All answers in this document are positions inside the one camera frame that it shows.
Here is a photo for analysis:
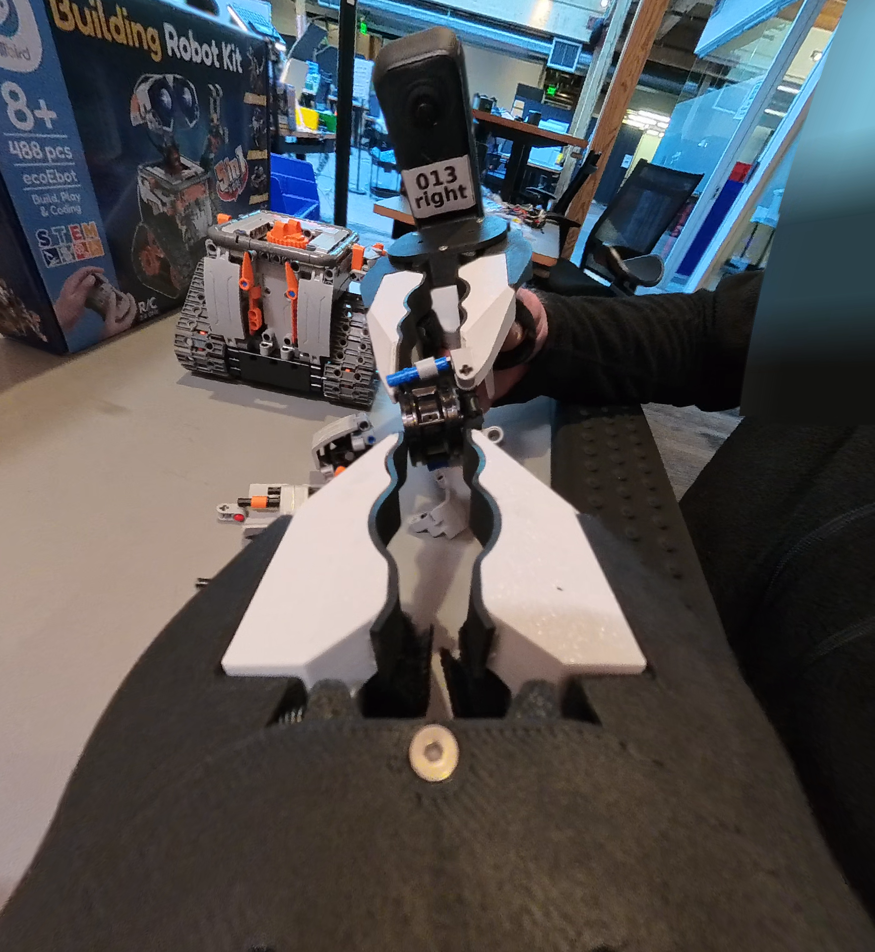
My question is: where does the blue toy kit box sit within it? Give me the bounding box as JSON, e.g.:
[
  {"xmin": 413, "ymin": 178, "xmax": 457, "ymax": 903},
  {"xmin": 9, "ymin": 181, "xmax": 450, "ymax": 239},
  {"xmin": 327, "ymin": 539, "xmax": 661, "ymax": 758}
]
[{"xmin": 0, "ymin": 0, "xmax": 272, "ymax": 355}]

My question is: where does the wooden pillar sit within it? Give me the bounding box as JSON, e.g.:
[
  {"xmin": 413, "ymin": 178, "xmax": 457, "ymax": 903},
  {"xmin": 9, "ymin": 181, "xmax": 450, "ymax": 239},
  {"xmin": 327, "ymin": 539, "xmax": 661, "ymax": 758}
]
[{"xmin": 562, "ymin": 0, "xmax": 671, "ymax": 257}]

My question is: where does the person's right forearm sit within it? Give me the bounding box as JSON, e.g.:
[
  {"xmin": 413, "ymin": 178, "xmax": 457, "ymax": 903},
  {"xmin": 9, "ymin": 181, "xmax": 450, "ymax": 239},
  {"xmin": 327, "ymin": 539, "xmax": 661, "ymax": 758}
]
[{"xmin": 534, "ymin": 271, "xmax": 766, "ymax": 412}]

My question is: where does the grey curved brick panel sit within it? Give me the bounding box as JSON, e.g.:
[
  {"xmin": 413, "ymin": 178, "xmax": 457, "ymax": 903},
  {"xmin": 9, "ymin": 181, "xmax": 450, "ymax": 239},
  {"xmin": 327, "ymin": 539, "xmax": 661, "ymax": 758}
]
[{"xmin": 406, "ymin": 425, "xmax": 505, "ymax": 541}]

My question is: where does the black toy wheel hub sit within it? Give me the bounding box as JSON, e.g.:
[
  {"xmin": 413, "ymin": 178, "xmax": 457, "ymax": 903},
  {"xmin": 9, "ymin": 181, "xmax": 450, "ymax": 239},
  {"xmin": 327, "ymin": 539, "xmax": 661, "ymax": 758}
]
[{"xmin": 399, "ymin": 379, "xmax": 485, "ymax": 471}]

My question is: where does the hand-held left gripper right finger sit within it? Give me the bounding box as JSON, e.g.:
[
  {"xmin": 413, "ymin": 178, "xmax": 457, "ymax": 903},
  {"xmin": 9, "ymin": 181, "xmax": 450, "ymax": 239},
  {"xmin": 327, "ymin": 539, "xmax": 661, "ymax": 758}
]
[{"xmin": 469, "ymin": 430, "xmax": 647, "ymax": 676}]

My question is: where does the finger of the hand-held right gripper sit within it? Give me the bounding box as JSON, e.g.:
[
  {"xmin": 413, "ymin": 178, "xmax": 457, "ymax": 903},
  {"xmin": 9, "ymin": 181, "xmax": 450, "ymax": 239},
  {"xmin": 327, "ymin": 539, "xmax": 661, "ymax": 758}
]
[
  {"xmin": 454, "ymin": 256, "xmax": 519, "ymax": 391},
  {"xmin": 365, "ymin": 270, "xmax": 427, "ymax": 406}
]

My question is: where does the blue plastic bin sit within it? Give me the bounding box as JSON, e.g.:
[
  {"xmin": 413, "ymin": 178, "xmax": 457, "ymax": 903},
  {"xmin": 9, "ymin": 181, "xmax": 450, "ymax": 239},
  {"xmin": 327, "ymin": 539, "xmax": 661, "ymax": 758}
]
[{"xmin": 270, "ymin": 152, "xmax": 321, "ymax": 222}]

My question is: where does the grey orange axle assembly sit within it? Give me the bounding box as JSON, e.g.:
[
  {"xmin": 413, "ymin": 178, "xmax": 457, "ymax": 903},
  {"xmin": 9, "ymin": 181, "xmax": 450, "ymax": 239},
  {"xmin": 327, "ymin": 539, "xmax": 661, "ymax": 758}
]
[{"xmin": 216, "ymin": 482, "xmax": 313, "ymax": 538}]

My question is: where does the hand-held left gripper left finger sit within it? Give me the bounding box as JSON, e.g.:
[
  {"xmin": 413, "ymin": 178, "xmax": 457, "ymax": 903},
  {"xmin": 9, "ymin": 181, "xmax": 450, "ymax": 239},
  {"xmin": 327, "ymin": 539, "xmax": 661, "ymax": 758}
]
[{"xmin": 220, "ymin": 433, "xmax": 409, "ymax": 678}]

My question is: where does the person's right hand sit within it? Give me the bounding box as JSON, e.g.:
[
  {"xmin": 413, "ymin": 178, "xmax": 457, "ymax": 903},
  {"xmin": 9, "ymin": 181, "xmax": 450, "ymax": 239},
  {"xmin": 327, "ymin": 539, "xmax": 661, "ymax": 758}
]
[{"xmin": 481, "ymin": 289, "xmax": 552, "ymax": 409}]

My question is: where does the blue connector pin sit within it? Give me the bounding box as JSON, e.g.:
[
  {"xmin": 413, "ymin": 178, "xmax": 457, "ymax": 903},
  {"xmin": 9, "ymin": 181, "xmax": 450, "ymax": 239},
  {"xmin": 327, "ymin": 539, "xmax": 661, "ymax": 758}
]
[{"xmin": 387, "ymin": 357, "xmax": 452, "ymax": 386}]

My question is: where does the black metal post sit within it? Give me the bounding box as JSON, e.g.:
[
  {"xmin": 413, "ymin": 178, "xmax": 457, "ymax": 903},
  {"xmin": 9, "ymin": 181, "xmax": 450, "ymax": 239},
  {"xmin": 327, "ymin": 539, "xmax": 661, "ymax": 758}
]
[{"xmin": 332, "ymin": 0, "xmax": 362, "ymax": 228}]

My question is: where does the tracked toy brick robot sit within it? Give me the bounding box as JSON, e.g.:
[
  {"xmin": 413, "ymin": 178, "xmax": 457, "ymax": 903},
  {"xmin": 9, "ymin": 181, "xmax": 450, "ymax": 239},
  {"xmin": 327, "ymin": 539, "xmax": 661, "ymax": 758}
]
[{"xmin": 173, "ymin": 212, "xmax": 383, "ymax": 408}]

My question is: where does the grey dome brick assembly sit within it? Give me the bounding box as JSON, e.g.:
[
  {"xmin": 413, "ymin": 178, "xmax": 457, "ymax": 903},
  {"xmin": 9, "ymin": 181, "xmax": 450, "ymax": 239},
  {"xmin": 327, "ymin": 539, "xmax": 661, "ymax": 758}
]
[{"xmin": 311, "ymin": 413, "xmax": 376, "ymax": 478}]

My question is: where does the brown wooden table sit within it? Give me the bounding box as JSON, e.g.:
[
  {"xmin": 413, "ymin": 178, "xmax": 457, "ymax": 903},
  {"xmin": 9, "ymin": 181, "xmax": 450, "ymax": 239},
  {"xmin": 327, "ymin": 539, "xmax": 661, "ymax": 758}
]
[{"xmin": 373, "ymin": 195, "xmax": 566, "ymax": 266}]

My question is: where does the black mesh office chair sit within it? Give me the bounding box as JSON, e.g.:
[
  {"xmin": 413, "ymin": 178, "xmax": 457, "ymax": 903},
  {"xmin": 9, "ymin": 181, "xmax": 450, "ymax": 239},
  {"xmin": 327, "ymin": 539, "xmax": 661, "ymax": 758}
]
[{"xmin": 545, "ymin": 158, "xmax": 706, "ymax": 298}]

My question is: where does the black dimpled mat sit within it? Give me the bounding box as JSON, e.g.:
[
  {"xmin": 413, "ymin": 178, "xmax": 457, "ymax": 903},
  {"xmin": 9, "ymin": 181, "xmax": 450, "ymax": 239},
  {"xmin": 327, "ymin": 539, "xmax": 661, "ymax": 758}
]
[{"xmin": 553, "ymin": 405, "xmax": 715, "ymax": 670}]

